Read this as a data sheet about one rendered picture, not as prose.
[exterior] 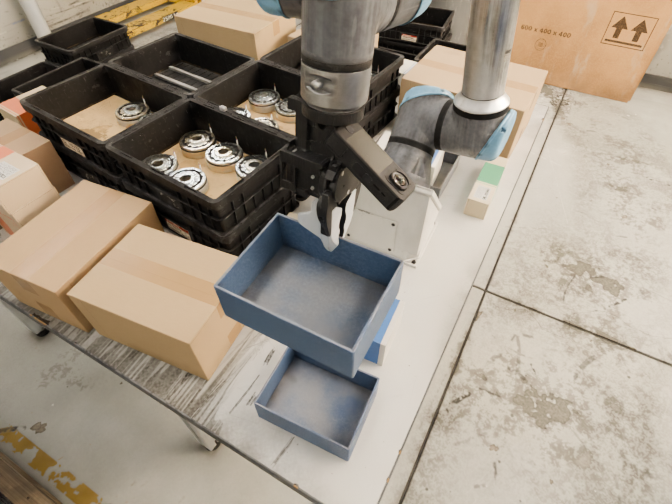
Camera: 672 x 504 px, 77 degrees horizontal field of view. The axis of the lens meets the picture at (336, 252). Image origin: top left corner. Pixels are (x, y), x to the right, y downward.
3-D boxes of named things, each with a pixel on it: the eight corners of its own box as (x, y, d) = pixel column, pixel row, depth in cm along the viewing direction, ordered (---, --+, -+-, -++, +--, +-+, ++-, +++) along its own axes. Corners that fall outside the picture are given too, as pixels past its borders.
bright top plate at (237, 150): (250, 151, 119) (249, 149, 118) (224, 169, 113) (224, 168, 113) (223, 139, 122) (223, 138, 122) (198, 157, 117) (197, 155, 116)
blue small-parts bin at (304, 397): (377, 392, 89) (380, 377, 83) (348, 462, 80) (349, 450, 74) (294, 355, 94) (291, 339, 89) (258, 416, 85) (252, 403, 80)
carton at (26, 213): (68, 207, 115) (54, 186, 109) (27, 235, 108) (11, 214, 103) (30, 188, 120) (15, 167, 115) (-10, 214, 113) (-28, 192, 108)
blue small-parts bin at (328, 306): (399, 291, 61) (404, 260, 56) (352, 379, 52) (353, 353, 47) (282, 243, 67) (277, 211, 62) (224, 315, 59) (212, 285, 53)
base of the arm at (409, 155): (431, 198, 107) (445, 161, 107) (422, 187, 93) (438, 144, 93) (377, 181, 113) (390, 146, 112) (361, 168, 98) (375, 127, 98)
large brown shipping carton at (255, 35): (297, 55, 194) (294, 7, 179) (261, 83, 176) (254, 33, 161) (227, 38, 206) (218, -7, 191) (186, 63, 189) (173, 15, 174)
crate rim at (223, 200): (298, 148, 111) (297, 140, 109) (216, 213, 95) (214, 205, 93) (192, 104, 126) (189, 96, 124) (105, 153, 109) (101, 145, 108)
